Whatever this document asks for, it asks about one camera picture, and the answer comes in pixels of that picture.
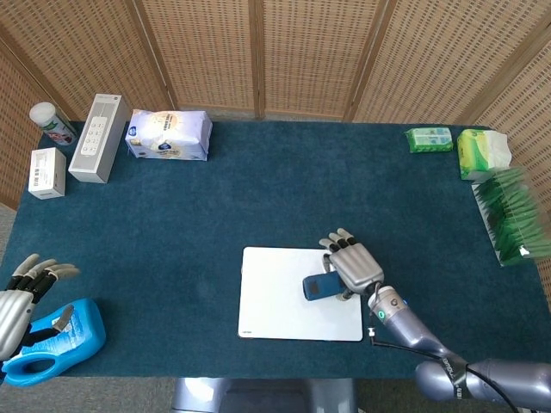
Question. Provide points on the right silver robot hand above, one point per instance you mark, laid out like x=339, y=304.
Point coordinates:
x=355, y=266

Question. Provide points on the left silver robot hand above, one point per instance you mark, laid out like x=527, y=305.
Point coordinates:
x=10, y=314

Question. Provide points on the blue board eraser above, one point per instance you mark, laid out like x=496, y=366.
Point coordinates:
x=320, y=287

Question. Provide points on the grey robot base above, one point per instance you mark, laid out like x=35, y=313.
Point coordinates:
x=262, y=396

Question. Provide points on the white whiteboard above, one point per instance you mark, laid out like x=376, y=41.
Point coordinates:
x=275, y=301

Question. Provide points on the blue detergent bottle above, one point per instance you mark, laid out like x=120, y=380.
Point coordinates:
x=69, y=340

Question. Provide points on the blue carpet table mat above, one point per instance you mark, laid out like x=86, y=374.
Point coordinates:
x=258, y=193

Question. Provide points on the small white cardboard box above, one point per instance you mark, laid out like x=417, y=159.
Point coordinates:
x=46, y=172

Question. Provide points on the green wet wipes pack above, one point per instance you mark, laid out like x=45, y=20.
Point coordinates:
x=429, y=139

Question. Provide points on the clear box of green packets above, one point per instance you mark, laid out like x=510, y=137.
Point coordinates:
x=512, y=215

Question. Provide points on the yellow-green facial tissue pack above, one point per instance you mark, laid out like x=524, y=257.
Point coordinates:
x=478, y=155

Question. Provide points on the canister with white lid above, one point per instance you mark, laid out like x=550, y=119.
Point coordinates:
x=53, y=125

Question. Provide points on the long white power strip box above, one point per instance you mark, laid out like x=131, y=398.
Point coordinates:
x=97, y=137

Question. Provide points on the woven wooden folding screen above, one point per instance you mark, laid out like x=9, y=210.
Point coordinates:
x=301, y=51

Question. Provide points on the white purple tissue pack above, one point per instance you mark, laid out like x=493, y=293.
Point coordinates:
x=168, y=135

